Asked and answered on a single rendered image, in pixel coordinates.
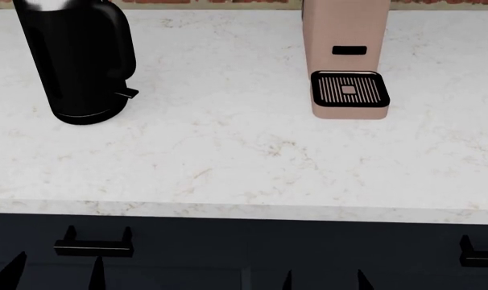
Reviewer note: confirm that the pink coffee machine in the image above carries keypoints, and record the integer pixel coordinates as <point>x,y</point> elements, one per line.
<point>342,27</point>

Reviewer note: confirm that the black electric kettle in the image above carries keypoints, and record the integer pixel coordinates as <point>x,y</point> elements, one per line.
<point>81,60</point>

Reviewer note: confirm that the dark navy base cabinet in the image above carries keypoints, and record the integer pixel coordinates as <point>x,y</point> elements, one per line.
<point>244,250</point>

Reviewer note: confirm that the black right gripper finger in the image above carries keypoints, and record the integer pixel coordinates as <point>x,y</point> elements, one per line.
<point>364,282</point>
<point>287,283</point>

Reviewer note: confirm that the black drip tray grate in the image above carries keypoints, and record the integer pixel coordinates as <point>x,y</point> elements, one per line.
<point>350,89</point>

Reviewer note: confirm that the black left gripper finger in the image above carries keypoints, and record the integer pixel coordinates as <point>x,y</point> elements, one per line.
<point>97,276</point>
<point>11,273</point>

